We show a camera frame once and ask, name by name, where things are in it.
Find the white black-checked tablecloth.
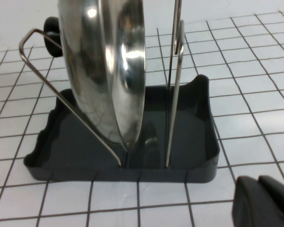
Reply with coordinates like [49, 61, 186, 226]
[0, 10, 284, 227]

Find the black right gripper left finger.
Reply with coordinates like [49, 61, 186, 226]
[231, 176, 284, 227]

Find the dark tray wire lid rack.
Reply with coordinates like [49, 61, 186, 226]
[18, 0, 221, 184]

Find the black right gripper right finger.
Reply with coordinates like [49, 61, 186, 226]
[257, 175, 284, 209]

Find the stainless steel pot lid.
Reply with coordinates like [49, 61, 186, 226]
[43, 0, 146, 150]

